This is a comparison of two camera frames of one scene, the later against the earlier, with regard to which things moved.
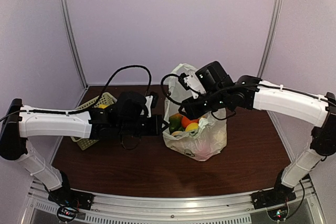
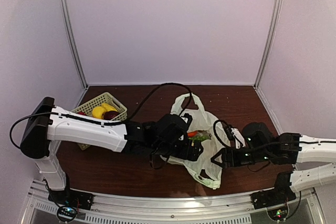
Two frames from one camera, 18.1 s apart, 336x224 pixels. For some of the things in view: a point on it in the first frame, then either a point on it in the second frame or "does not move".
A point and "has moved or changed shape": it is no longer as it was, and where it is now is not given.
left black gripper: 155,129 -> 195,153
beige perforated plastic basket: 106,99 does not move
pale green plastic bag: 211,137 has moved or changed shape
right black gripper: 193,113 -> 233,163
